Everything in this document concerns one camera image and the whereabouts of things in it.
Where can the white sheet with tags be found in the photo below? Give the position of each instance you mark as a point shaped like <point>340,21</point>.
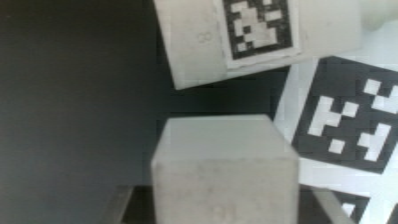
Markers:
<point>338,120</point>

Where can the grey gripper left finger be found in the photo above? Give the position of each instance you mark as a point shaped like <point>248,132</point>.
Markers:
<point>118,205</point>

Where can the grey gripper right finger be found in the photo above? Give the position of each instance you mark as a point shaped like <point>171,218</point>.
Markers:
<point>331,206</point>

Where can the white furniture leg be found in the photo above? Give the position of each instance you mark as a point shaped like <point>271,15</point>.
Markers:
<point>234,37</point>
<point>225,170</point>

